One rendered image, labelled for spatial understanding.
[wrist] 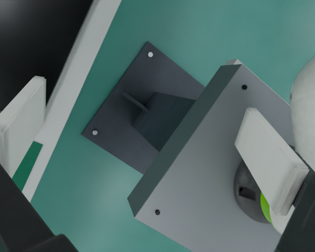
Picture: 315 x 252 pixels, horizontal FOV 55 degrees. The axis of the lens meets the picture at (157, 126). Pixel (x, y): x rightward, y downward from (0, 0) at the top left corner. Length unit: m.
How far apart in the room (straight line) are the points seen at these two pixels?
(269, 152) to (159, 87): 1.16
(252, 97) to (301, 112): 0.19
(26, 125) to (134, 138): 1.16
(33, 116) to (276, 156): 0.13
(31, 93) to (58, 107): 0.37
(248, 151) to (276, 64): 1.39
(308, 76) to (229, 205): 0.29
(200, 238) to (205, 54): 0.98
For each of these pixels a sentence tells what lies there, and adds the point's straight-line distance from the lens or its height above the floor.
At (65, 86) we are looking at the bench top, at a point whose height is 0.75.
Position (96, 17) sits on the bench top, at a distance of 0.55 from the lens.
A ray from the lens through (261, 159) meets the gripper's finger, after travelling 0.18.
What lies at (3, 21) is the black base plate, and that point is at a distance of 0.54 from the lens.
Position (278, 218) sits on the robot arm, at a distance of 0.48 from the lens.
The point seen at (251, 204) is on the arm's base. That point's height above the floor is 0.86.
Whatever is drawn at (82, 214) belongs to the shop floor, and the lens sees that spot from 1.42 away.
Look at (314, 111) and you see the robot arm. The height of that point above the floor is 1.03.
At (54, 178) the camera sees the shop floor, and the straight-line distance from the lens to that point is 1.36.
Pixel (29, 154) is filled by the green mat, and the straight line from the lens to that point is 0.56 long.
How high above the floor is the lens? 1.29
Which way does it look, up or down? 73 degrees down
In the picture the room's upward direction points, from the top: 123 degrees clockwise
